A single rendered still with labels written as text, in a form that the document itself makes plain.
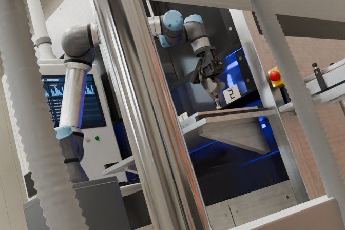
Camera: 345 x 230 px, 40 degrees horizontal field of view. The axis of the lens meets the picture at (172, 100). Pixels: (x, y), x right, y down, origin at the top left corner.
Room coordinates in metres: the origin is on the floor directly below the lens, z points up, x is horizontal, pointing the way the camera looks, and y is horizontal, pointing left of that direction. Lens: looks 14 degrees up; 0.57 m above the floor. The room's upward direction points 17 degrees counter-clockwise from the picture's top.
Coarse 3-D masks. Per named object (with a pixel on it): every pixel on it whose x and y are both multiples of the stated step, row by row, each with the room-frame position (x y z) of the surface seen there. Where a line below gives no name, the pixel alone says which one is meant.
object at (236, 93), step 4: (236, 84) 1.99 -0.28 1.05; (228, 88) 2.03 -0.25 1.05; (232, 88) 2.01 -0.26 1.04; (236, 88) 2.00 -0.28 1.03; (224, 92) 2.05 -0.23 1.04; (228, 92) 2.03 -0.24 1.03; (236, 92) 2.00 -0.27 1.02; (224, 96) 2.05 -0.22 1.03; (228, 96) 2.04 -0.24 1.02; (232, 96) 2.02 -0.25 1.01; (236, 96) 2.01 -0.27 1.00; (240, 96) 1.99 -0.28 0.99; (228, 100) 2.04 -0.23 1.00; (232, 100) 2.03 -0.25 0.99
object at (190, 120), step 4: (236, 108) 1.82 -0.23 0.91; (240, 108) 1.83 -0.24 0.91; (244, 108) 1.85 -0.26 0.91; (248, 108) 1.87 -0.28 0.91; (252, 108) 1.88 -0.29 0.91; (256, 108) 1.90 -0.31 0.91; (200, 112) 1.68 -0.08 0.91; (204, 112) 1.70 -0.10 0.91; (208, 112) 1.71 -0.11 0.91; (212, 112) 1.72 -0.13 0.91; (216, 112) 1.74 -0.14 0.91; (192, 116) 1.69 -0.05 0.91; (184, 120) 1.73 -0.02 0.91; (188, 120) 1.71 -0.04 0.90; (192, 120) 1.70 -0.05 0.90; (180, 124) 1.75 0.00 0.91; (184, 124) 1.73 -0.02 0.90; (188, 124) 1.72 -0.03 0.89
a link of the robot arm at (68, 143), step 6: (66, 126) 1.68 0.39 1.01; (60, 132) 1.65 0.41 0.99; (66, 132) 1.67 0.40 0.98; (72, 132) 1.70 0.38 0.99; (60, 138) 1.65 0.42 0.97; (66, 138) 1.66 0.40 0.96; (72, 138) 1.69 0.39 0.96; (60, 144) 1.65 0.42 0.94; (66, 144) 1.66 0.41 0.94; (72, 144) 1.68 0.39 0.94; (66, 150) 1.65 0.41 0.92; (72, 150) 1.67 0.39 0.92; (78, 150) 1.77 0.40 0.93; (66, 156) 1.65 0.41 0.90; (72, 156) 1.67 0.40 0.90; (78, 156) 1.71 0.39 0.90
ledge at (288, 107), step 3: (312, 96) 1.82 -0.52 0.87; (315, 96) 1.84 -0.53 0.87; (318, 96) 1.85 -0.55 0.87; (315, 99) 1.83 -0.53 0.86; (318, 99) 1.85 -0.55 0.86; (291, 102) 1.83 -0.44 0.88; (285, 105) 1.85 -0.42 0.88; (288, 105) 1.85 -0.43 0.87; (291, 105) 1.84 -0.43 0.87; (279, 108) 1.88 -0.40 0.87; (282, 108) 1.87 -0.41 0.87; (285, 108) 1.86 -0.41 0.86; (288, 108) 1.85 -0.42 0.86; (291, 108) 1.87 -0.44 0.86; (294, 108) 1.90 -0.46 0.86; (282, 111) 1.88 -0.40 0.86
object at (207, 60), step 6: (204, 48) 1.85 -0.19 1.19; (210, 48) 1.84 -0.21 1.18; (198, 54) 1.87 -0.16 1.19; (204, 54) 1.86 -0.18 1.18; (210, 54) 1.83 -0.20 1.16; (204, 60) 1.87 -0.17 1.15; (210, 60) 1.82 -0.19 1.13; (216, 60) 1.85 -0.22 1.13; (204, 66) 1.85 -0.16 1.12; (210, 66) 1.84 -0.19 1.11; (216, 66) 1.84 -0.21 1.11; (222, 66) 1.86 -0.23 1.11; (204, 72) 1.87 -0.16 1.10; (210, 72) 1.83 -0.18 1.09; (216, 72) 1.85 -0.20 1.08; (222, 72) 1.87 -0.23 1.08; (210, 78) 1.90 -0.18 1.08
